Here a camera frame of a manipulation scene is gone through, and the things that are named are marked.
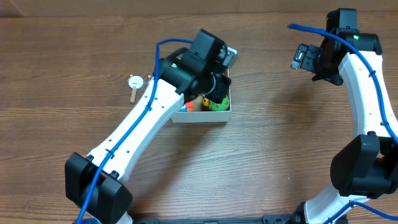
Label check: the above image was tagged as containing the white cardboard box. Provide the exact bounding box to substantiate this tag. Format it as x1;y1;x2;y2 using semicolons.
159;55;231;123

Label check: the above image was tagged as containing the green numbered ball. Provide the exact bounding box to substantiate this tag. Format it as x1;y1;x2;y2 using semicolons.
208;95;230;111

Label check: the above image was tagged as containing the yellow rubber duck toy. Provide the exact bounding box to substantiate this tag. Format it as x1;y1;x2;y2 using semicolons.
202;98;210;111

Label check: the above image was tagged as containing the right blue cable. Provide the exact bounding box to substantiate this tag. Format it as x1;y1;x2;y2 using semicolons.
287;23;398;224

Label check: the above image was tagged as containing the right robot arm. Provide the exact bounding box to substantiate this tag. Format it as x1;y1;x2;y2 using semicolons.
289;8;397;223

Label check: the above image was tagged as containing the brown plush toy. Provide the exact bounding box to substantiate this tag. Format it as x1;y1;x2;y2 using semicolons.
192;95;203;111

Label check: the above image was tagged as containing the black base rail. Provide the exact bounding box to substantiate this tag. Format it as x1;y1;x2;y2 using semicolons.
132;214;304;224

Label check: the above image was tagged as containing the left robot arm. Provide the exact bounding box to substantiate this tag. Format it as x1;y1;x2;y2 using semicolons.
65;29;238;223

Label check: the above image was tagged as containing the multicoloured puzzle cube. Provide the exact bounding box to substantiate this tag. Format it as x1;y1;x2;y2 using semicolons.
179;101;195;112

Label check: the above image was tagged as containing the white wooden rattle drum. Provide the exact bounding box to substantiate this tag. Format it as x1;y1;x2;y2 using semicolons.
127;74;152;104

